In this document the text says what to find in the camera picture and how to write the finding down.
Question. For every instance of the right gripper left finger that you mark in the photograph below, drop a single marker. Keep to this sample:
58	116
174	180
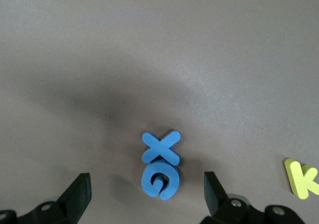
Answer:
72	204

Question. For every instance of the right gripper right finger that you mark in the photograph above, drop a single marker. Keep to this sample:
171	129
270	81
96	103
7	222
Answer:
219	209

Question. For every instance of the blue letter G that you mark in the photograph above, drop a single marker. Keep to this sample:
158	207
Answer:
145	184

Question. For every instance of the blue letter X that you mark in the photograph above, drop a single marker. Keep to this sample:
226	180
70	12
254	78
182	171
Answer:
160	148

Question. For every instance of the yellow letter k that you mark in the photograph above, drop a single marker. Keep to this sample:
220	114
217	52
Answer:
300	181

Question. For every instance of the brown table cover sheet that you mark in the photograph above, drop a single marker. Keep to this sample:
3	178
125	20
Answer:
159	34

